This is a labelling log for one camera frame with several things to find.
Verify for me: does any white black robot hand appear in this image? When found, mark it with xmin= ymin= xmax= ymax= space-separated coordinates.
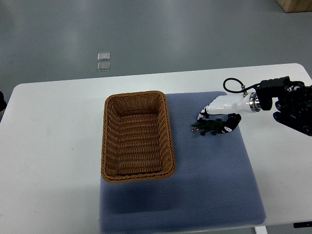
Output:
xmin=197 ymin=92 xmax=261 ymax=133

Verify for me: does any dark green toy crocodile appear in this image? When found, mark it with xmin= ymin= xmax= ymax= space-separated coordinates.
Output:
xmin=191 ymin=118 xmax=228 ymax=136

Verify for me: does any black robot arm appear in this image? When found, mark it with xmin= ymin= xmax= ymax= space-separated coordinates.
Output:
xmin=254 ymin=76 xmax=312 ymax=136

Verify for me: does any brown wicker basket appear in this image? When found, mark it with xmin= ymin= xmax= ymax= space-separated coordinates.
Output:
xmin=101 ymin=91 xmax=176 ymax=183

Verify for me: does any blue textured mat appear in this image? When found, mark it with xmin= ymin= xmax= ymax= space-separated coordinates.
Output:
xmin=99 ymin=91 xmax=266 ymax=234

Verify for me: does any wooden box corner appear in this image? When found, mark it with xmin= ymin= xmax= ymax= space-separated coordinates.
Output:
xmin=277 ymin=0 xmax=312 ymax=13

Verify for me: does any upper floor socket plate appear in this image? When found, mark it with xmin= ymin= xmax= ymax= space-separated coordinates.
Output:
xmin=97 ymin=52 xmax=110 ymax=61

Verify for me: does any black table control panel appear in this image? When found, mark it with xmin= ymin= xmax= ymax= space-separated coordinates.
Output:
xmin=293 ymin=221 xmax=312 ymax=228

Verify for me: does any person in black clothes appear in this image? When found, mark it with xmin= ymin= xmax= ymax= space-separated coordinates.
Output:
xmin=0 ymin=91 xmax=7 ymax=115

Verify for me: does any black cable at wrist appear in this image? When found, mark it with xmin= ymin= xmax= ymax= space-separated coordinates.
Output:
xmin=223 ymin=78 xmax=262 ymax=97

